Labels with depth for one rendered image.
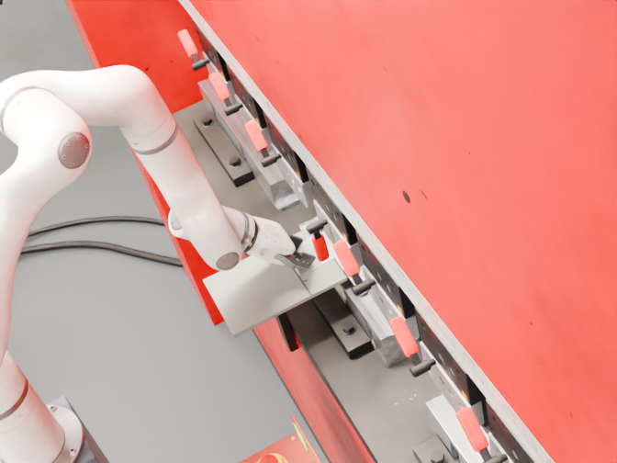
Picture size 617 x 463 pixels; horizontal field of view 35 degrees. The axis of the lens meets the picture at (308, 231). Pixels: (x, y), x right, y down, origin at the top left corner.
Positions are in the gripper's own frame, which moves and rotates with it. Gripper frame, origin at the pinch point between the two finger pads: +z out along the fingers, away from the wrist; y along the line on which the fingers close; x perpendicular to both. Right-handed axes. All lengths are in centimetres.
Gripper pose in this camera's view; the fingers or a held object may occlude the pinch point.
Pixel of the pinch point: (299, 251)
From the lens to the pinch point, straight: 209.6
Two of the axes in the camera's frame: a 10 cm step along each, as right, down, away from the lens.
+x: -5.4, 7.7, 3.3
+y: -4.2, -5.9, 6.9
